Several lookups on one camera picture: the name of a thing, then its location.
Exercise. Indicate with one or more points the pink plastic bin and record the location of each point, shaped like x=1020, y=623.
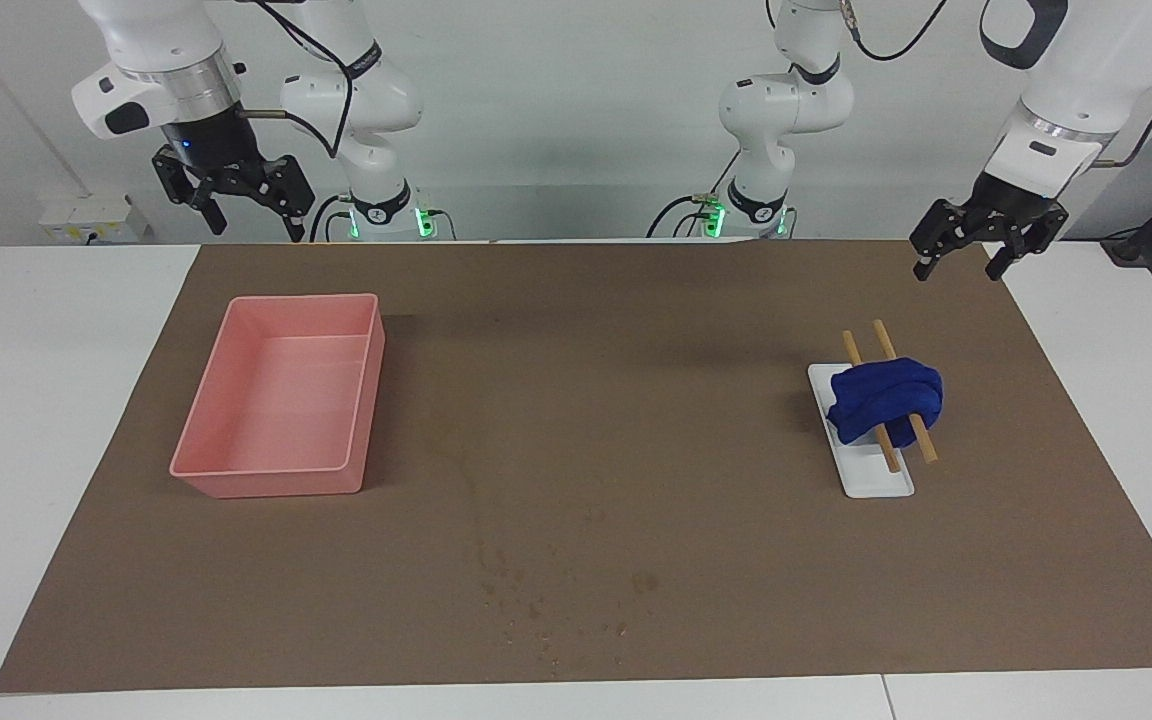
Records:
x=276, y=400

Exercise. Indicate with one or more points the white rectangular tray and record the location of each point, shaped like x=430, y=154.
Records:
x=871, y=478

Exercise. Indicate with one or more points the wooden dowel stick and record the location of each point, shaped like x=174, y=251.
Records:
x=851, y=347
x=883, y=338

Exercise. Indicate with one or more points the white wall outlet box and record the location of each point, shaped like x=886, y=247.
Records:
x=86, y=215

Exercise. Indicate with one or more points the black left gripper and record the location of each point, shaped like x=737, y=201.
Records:
x=1014, y=205

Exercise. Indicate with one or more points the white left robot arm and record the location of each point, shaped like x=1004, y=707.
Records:
x=786, y=105

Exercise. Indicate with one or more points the blue towel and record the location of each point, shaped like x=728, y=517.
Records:
x=886, y=395

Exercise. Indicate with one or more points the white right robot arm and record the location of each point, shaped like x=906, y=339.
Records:
x=376, y=100

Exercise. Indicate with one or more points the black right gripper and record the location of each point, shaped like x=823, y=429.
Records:
x=216, y=150

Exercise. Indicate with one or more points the brown table mat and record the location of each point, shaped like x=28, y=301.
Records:
x=576, y=350

